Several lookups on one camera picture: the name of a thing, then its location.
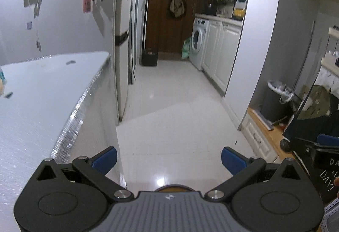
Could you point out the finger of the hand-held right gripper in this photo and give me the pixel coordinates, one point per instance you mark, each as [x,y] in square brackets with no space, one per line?
[328,140]

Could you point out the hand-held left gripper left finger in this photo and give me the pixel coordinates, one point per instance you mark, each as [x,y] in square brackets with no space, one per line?
[106,160]

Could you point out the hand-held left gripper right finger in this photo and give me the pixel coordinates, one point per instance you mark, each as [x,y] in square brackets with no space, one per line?
[233,162]

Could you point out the yellow waste bin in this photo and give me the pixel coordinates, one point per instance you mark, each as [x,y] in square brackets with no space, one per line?
[174,187]

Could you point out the dark cloth with green patch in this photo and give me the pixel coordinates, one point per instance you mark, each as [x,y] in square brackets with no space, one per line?
[307,126]

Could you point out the white low cabinet wooden top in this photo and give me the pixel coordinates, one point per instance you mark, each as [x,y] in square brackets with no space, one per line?
[264,136]

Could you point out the black round object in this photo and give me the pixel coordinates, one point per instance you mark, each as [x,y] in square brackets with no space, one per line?
[285,144]

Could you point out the grey flat board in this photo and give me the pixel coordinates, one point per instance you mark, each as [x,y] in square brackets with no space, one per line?
[263,119]

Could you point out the grey bin with white liner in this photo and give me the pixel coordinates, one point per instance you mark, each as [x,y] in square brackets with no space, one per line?
[274,105]

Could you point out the white shelf rack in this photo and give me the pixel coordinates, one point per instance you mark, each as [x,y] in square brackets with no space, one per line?
[331,62]

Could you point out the white kitchen cabinets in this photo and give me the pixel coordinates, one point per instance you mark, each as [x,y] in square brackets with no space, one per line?
[222,54]

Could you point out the black crate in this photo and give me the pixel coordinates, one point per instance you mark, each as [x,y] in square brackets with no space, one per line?
[150,57]

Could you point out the green patterned bag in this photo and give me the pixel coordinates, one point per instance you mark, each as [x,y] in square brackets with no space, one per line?
[186,49]

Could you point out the grey refrigerator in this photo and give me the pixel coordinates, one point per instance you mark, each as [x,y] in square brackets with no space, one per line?
[121,36]

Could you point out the white washing machine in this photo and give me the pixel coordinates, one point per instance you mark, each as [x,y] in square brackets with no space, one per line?
[199,41]

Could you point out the yellow counter container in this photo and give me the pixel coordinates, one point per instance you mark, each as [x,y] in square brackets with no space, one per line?
[239,12]

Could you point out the dark wooden door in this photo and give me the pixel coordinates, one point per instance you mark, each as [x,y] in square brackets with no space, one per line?
[169,23]

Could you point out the small hanging wall tag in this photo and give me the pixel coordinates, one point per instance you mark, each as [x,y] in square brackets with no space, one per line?
[39,46]

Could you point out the small wall photo card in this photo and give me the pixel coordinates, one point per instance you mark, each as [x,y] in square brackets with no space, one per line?
[29,25]

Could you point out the pink wall card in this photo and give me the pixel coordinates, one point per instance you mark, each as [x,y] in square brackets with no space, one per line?
[86,5]

